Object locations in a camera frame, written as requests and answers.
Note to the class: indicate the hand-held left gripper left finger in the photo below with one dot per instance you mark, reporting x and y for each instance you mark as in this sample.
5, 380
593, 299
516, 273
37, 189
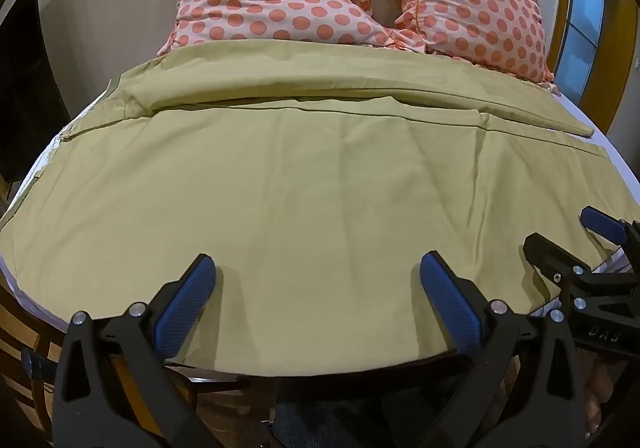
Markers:
186, 305

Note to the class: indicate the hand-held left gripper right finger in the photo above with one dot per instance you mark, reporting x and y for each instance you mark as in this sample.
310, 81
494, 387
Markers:
450, 305

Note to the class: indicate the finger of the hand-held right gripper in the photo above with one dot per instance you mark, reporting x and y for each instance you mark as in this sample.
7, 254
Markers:
552, 255
599, 219

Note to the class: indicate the olive green bed sheet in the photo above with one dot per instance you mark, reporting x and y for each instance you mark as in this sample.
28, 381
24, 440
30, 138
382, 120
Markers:
310, 188

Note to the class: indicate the person's foot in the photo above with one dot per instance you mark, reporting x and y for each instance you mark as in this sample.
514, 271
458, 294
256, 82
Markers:
599, 390

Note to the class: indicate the bed with white sheet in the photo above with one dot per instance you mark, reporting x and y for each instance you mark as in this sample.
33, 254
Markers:
47, 155

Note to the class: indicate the glass window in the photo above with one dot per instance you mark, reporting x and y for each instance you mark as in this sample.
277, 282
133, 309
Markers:
582, 13

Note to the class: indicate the small polka dot pillow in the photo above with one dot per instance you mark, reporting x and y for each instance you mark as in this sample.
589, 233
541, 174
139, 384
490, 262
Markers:
475, 3

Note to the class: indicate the dark cabinet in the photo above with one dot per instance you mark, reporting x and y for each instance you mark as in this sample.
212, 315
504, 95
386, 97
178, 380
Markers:
27, 93

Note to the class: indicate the wooden bed frame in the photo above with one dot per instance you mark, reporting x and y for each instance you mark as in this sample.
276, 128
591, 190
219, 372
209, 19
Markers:
30, 358

